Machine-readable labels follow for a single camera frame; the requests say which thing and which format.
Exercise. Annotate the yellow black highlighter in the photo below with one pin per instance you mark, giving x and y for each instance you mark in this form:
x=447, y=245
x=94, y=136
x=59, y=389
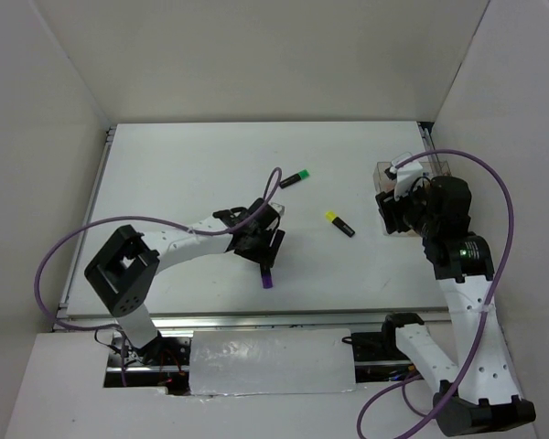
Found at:
x=339, y=223

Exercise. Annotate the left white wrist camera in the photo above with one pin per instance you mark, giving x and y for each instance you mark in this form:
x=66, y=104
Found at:
x=280, y=209

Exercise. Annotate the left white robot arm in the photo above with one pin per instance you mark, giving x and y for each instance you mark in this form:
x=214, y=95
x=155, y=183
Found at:
x=122, y=271

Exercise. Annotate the clear plastic organizer tray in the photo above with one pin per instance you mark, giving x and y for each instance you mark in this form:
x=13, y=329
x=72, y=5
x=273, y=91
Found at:
x=383, y=183

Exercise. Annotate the white taped front panel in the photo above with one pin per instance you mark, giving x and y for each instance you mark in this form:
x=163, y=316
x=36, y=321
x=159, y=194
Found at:
x=276, y=361

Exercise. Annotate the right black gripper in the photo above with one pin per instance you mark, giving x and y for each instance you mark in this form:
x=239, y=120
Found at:
x=391, y=207

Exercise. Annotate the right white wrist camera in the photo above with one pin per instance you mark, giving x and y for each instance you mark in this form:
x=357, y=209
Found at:
x=404, y=177

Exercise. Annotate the purple black highlighter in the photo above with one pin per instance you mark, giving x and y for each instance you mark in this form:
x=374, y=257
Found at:
x=267, y=280

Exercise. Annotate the green black highlighter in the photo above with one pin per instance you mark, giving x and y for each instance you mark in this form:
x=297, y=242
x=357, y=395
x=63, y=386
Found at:
x=293, y=179

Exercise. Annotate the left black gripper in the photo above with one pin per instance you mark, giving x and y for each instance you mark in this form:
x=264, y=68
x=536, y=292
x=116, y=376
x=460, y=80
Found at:
x=266, y=256

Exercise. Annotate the aluminium front rail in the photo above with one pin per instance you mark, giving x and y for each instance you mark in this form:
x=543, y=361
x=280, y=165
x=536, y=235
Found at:
x=237, y=320

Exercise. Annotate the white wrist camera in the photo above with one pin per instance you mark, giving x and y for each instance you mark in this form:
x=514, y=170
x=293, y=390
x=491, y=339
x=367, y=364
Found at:
x=280, y=209
x=404, y=177

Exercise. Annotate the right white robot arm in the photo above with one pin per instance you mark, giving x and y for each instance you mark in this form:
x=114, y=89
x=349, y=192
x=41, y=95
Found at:
x=477, y=394

